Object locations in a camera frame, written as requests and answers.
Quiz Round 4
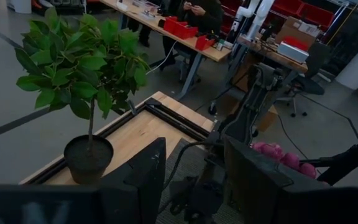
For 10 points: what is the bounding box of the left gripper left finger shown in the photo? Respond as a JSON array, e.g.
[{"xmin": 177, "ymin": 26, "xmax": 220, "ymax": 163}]
[{"xmin": 99, "ymin": 136, "xmax": 167, "ymax": 224}]

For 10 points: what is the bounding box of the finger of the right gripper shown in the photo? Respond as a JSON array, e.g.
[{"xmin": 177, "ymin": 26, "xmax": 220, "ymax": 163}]
[{"xmin": 300, "ymin": 127, "xmax": 358, "ymax": 187}]

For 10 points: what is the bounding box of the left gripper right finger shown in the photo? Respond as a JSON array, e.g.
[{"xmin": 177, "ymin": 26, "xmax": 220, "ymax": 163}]
[{"xmin": 224, "ymin": 135, "xmax": 329, "ymax": 224}]

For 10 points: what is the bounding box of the purple grape bunch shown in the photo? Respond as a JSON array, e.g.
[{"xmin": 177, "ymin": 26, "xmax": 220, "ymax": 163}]
[{"xmin": 249, "ymin": 141, "xmax": 319, "ymax": 180}]

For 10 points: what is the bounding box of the grey woven placemat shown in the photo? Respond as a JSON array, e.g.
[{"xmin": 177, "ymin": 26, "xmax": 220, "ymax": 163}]
[{"xmin": 155, "ymin": 138, "xmax": 248, "ymax": 224}]

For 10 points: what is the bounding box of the black office chair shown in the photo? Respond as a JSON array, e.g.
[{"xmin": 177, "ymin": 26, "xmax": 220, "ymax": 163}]
[{"xmin": 277, "ymin": 42, "xmax": 331, "ymax": 118}]

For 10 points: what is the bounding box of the white grey box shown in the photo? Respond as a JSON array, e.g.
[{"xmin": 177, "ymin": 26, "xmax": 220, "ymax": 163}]
[{"xmin": 277, "ymin": 41, "xmax": 310, "ymax": 64}]

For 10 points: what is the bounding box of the cluttered wooden desk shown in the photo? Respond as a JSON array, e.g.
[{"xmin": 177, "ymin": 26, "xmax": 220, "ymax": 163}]
[{"xmin": 237, "ymin": 35, "xmax": 310, "ymax": 74}]

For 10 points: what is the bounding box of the green potted tree black pot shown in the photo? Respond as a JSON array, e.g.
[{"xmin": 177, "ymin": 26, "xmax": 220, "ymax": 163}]
[{"xmin": 14, "ymin": 6, "xmax": 151, "ymax": 185}]

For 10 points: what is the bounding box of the light wooden desk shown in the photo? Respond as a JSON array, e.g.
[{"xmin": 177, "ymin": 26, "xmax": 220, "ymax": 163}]
[{"xmin": 99, "ymin": 0, "xmax": 232, "ymax": 100}]

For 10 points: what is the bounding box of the brown cardboard box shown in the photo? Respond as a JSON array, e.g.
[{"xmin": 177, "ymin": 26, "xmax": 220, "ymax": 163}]
[{"xmin": 274, "ymin": 15, "xmax": 322, "ymax": 47}]

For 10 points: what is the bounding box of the shelf with red bins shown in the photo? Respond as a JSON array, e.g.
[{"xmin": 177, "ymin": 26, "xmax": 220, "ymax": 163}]
[{"xmin": 221, "ymin": 0, "xmax": 335, "ymax": 30}]

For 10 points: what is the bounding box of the small red bin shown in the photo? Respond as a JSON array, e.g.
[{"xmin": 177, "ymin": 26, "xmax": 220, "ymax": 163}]
[{"xmin": 195, "ymin": 34, "xmax": 216, "ymax": 52}]

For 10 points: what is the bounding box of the large red bin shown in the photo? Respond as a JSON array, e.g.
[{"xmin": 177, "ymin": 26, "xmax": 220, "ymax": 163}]
[{"xmin": 163, "ymin": 16, "xmax": 199, "ymax": 40}]

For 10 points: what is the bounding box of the person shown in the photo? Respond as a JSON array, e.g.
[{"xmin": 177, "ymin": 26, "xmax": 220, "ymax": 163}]
[{"xmin": 162, "ymin": 0, "xmax": 225, "ymax": 68}]

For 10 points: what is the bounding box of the person's hand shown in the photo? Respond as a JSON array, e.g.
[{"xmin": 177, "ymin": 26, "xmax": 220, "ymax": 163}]
[{"xmin": 191, "ymin": 4, "xmax": 206, "ymax": 16}]

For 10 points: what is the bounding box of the black curved cable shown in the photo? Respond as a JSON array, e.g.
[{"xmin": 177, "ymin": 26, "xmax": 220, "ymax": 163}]
[{"xmin": 163, "ymin": 140, "xmax": 217, "ymax": 190}]

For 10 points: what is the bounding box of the black table frame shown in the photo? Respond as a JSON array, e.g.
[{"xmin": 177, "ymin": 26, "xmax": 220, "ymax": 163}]
[{"xmin": 26, "ymin": 96, "xmax": 217, "ymax": 185}]

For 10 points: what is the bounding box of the white hanging cable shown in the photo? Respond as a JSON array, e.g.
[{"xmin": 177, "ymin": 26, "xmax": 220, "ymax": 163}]
[{"xmin": 146, "ymin": 40, "xmax": 178, "ymax": 75}]

